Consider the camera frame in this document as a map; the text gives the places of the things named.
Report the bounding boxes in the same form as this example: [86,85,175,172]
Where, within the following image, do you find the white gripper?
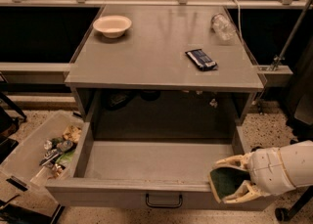
[213,148,295,203]

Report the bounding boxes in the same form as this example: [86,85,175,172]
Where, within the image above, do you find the green and yellow sponge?
[208,167,250,202]

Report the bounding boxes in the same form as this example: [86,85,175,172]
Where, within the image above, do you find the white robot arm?
[208,141,313,204]

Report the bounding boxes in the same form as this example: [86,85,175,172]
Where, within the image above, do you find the grey open drawer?
[46,123,275,211]

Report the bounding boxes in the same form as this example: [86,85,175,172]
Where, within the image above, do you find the black office chair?
[250,38,313,222]

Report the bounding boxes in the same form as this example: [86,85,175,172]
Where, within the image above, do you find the dark blue snack packet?
[186,49,217,71]

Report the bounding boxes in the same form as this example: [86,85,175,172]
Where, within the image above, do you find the clear plastic bottle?
[211,14,236,41]

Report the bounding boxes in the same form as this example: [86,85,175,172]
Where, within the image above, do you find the grey cabinet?
[66,4,263,139]

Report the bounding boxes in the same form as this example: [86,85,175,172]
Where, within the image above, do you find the pile of snack wrappers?
[39,125,82,178]

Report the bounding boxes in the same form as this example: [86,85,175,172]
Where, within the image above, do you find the metal stand pole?
[266,0,313,71]

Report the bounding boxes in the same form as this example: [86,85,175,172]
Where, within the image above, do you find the clear plastic bin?
[1,111,83,196]

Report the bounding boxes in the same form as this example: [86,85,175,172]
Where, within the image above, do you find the white bowl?
[93,16,132,39]

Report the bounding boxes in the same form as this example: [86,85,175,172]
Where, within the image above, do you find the black drawer handle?
[145,194,183,209]

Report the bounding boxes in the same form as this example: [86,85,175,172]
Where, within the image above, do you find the white cable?
[230,0,244,36]

